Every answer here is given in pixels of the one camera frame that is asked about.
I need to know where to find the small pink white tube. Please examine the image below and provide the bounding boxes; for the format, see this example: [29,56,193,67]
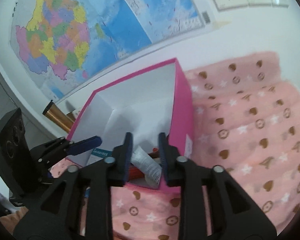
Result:
[131,145,163,189]

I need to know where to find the white teal carton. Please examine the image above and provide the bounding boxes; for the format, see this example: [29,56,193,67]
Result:
[87,148,112,166]

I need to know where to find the gold thermos bottle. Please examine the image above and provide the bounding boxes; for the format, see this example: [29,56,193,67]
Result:
[42,100,74,134]

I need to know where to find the pink cardboard box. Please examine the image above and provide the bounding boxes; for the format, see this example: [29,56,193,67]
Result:
[65,57,195,194]

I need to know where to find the pink patterned cloth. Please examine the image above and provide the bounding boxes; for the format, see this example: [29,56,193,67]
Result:
[50,51,300,240]

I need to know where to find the wall map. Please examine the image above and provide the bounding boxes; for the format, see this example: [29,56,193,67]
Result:
[10,0,204,101]

